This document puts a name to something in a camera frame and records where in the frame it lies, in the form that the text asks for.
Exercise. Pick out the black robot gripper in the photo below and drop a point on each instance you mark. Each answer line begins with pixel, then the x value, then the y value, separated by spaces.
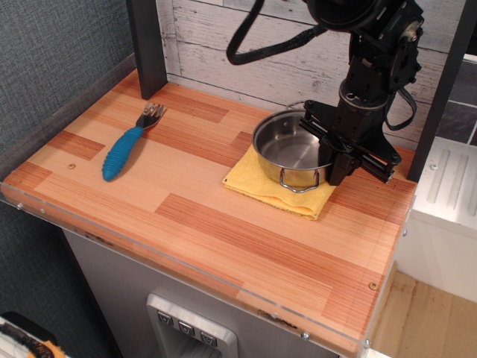
pixel 351 137

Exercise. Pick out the silver steel pan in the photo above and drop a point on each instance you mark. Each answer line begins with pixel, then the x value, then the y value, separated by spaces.
pixel 287 153

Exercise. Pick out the yellow rag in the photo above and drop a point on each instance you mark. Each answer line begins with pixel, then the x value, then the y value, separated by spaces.
pixel 247 178

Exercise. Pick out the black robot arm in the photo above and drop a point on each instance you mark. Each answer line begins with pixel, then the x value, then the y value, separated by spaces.
pixel 383 52

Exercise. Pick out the white toy sink unit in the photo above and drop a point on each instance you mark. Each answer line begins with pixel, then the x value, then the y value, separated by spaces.
pixel 438 243

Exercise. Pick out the clear acrylic edge guard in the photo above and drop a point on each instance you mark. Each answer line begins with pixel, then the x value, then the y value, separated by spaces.
pixel 322 277

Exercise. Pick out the silver dispenser panel with buttons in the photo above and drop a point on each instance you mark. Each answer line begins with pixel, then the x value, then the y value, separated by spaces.
pixel 186 330

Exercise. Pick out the grey toy fridge cabinet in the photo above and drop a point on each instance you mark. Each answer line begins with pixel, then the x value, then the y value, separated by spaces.
pixel 122 285

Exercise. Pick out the orange and black object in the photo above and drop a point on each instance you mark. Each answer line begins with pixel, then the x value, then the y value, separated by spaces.
pixel 35 348

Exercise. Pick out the dark grey right post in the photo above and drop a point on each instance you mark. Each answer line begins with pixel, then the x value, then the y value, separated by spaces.
pixel 450 71

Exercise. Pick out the dark grey post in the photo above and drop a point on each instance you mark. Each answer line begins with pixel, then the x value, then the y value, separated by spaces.
pixel 450 71
pixel 147 44

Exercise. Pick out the blue handled metal fork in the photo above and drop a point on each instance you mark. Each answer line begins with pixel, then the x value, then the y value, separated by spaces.
pixel 119 153

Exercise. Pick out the dark grey left post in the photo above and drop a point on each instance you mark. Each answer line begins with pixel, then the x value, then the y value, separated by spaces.
pixel 147 44

